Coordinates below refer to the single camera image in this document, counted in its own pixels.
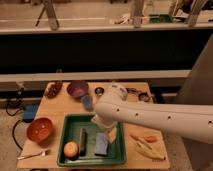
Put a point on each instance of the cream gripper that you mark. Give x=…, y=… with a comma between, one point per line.
x=111, y=134

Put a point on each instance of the blue sponge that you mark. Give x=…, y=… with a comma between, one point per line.
x=101, y=145

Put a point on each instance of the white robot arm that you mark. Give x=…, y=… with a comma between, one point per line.
x=189, y=121

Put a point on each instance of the dark brush block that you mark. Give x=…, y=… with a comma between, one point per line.
x=83, y=141

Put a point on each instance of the green plastic tray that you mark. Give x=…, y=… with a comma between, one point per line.
x=116, y=152

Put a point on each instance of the orange carrot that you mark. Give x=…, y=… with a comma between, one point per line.
x=149, y=139

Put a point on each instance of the blue plastic cup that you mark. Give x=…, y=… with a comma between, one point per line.
x=87, y=102

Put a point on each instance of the red yellow apple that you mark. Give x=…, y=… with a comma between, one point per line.
x=70, y=149

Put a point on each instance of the small metal cup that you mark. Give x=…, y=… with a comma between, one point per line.
x=99, y=91

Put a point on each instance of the small dark round lid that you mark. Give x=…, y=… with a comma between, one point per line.
x=143, y=97

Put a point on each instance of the purple bowl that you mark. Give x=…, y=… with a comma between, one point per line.
x=77, y=88

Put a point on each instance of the orange plastic bowl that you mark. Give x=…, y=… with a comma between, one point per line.
x=40, y=130

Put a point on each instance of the bunch of dark grapes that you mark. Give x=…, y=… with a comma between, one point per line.
x=53, y=90

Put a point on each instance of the blue power box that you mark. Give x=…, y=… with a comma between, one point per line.
x=29, y=113

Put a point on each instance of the black handled knife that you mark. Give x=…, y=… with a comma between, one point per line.
x=133, y=91

